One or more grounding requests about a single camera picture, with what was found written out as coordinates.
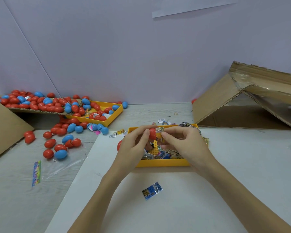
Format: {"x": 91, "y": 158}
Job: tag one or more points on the yellow tray under eggs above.
{"x": 114, "y": 114}

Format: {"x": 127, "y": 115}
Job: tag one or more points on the person's right hand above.
{"x": 189, "y": 148}

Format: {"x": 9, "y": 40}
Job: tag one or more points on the clear bag with coloured label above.
{"x": 60, "y": 167}

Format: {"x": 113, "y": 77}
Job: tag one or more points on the single red plastic egg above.
{"x": 153, "y": 134}

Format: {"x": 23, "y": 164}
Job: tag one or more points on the blue packet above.
{"x": 152, "y": 190}

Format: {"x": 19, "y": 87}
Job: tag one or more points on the tall brown cardboard box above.
{"x": 2, "y": 131}

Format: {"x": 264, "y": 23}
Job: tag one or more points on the yellow plastic tray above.
{"x": 157, "y": 163}

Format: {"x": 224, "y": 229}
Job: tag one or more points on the person's right forearm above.
{"x": 250, "y": 199}

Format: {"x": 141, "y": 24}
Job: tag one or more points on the brown cardboard sheet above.
{"x": 34, "y": 110}

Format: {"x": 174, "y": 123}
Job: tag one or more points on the person's left forearm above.
{"x": 97, "y": 203}

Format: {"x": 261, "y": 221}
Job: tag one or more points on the person's left hand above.
{"x": 131, "y": 152}

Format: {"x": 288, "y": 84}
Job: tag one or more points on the yellow label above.
{"x": 205, "y": 141}

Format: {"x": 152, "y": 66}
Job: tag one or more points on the pile of plastic eggs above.
{"x": 58, "y": 106}

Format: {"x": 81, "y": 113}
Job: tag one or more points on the white paper sign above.
{"x": 194, "y": 6}

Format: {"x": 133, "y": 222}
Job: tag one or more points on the torn flattened cardboard box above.
{"x": 213, "y": 97}

